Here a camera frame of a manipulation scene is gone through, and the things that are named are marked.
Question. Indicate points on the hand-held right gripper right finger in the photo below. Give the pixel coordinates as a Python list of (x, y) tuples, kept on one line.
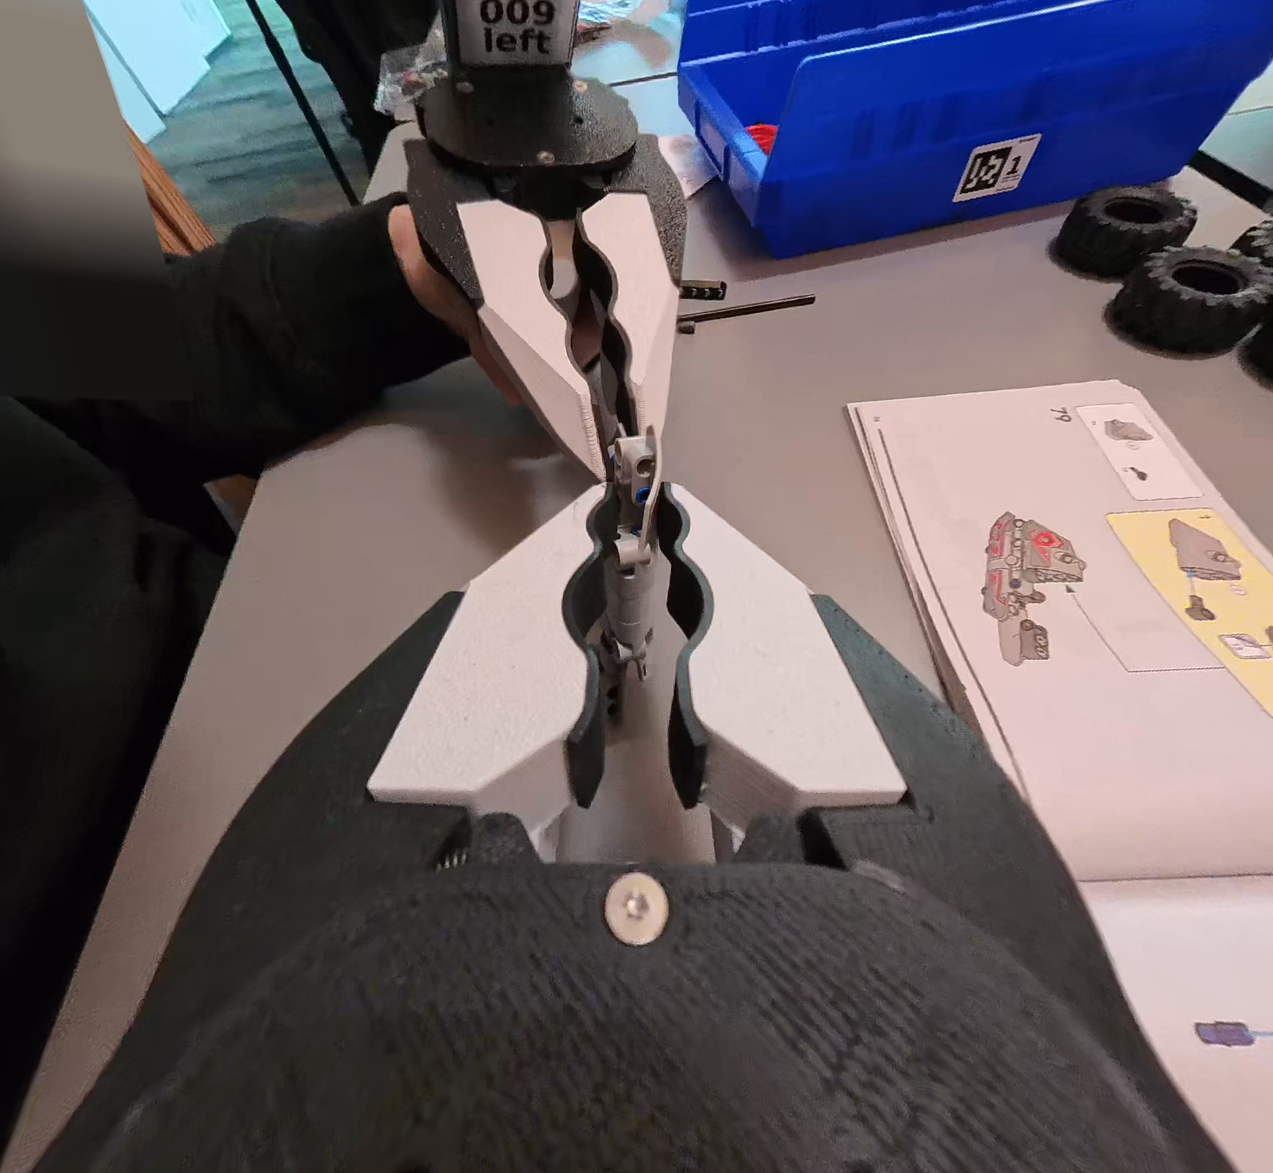
[(797, 695)]

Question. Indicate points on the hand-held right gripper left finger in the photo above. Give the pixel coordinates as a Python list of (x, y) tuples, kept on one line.
[(467, 695)]

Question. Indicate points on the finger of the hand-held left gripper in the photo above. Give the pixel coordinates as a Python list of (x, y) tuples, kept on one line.
[(515, 316), (643, 298)]

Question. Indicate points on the long grey brick assembly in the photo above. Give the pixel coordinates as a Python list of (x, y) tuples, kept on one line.
[(626, 613)]

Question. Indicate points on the small grey brick panel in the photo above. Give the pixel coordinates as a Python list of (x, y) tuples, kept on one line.
[(637, 475)]

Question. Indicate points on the person's left hand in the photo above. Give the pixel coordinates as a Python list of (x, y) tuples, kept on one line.
[(432, 298)]

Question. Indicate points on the small black brick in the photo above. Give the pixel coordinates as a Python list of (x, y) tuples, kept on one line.
[(702, 288)]

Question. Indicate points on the black axle rod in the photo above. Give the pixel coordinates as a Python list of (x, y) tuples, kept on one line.
[(755, 307)]

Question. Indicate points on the small paper packet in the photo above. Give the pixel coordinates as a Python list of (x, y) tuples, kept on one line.
[(686, 164)]

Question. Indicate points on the small red brick piece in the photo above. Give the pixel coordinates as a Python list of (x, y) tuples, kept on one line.
[(761, 135)]

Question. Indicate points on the black folding chair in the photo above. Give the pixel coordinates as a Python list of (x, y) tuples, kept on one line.
[(286, 87)]

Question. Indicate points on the brick instruction booklet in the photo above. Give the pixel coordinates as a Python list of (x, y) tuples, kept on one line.
[(1092, 695)]

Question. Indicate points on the blue bin with marker tag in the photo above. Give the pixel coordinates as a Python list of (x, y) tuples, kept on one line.
[(946, 80)]

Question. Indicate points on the black white marker tag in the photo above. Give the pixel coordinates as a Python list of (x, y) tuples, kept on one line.
[(996, 170)]

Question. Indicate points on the person's black sweater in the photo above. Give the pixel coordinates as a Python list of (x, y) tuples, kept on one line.
[(79, 645)]

